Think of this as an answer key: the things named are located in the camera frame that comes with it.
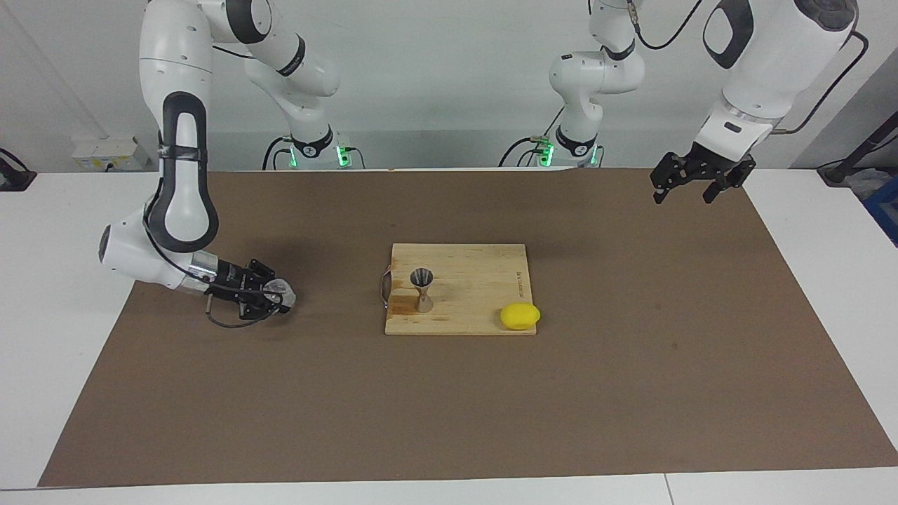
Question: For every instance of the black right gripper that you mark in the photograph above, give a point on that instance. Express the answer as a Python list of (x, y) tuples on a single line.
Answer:
[(228, 282)]

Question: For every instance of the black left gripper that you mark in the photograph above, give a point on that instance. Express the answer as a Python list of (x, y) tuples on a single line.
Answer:
[(715, 165)]

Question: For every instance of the metal double jigger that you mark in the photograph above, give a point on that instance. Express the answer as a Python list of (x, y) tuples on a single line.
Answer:
[(424, 301)]

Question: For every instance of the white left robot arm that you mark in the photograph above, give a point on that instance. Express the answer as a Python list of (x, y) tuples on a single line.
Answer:
[(772, 63)]

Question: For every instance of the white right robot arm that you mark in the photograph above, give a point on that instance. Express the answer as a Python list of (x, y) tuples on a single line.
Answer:
[(182, 196)]

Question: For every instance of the black stand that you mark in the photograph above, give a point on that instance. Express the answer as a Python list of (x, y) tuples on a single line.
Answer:
[(842, 168)]

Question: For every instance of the wooden cutting board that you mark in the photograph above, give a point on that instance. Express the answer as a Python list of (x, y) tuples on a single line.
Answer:
[(477, 280)]

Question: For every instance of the brown table mat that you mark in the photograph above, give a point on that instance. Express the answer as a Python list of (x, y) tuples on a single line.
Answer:
[(449, 407)]

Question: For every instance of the yellow lemon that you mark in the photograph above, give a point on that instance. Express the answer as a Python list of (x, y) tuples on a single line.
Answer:
[(519, 317)]

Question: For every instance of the black clamp mount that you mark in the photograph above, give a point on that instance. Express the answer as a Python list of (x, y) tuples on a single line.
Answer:
[(14, 179)]

